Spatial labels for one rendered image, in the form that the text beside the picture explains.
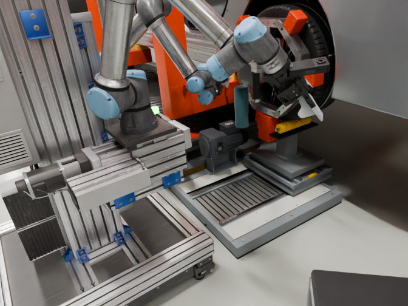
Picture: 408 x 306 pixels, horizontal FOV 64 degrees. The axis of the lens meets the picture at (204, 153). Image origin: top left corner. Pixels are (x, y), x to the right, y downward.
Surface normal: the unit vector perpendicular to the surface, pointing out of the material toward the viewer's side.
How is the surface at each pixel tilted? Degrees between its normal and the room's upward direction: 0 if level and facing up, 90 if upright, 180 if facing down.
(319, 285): 0
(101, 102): 97
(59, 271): 0
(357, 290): 0
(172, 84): 90
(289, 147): 90
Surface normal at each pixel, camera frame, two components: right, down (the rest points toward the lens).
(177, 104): 0.52, 0.36
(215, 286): -0.07, -0.88
